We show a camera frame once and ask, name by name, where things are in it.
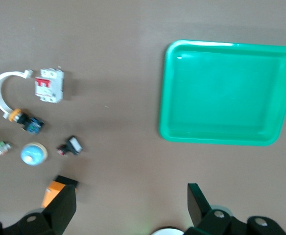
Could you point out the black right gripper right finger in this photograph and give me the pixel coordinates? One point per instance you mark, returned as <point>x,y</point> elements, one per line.
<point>199,208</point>

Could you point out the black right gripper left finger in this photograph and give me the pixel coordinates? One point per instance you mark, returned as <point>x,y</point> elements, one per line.
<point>62,210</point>

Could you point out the white red circuit breaker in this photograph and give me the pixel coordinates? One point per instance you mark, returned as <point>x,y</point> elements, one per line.
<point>48,85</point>

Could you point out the orange button box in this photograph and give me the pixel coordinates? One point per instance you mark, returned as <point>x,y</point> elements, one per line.
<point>53,192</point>

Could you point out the blue dome buzzer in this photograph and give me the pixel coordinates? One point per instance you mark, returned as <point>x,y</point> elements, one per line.
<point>33,154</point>

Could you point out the orange cap push button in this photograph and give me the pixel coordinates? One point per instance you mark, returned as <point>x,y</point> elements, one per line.
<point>28,121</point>

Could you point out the green plastic tray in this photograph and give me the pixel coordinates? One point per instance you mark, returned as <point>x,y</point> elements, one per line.
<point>226,95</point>

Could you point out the brown table mat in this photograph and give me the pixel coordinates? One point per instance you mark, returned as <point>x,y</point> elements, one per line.
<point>121,73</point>

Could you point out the black red push switch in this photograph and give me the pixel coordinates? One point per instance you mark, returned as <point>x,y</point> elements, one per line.
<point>72,145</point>

